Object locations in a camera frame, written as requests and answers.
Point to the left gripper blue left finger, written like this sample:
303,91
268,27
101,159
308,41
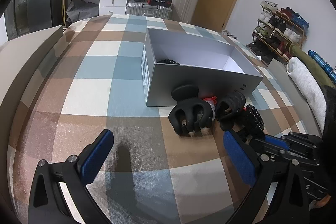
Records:
93,156

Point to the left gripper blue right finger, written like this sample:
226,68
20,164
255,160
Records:
239,159

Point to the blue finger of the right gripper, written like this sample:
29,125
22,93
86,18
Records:
278,142

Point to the black ribbed hair clip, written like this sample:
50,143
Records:
227,109

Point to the red round China badge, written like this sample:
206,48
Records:
212,101

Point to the black claw hair clip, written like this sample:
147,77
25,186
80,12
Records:
190,113

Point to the white rolled blanket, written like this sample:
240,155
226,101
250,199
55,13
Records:
309,88

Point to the plaid bed cover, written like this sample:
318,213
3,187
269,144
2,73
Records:
92,80

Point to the grey cardboard box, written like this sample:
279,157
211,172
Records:
171,59

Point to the wooden shoe rack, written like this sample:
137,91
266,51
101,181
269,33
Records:
277,30

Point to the silver suitcase lying flat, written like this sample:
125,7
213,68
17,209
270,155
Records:
143,9

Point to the dark grey refrigerator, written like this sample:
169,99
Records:
25,16

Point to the black red box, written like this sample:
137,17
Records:
163,3

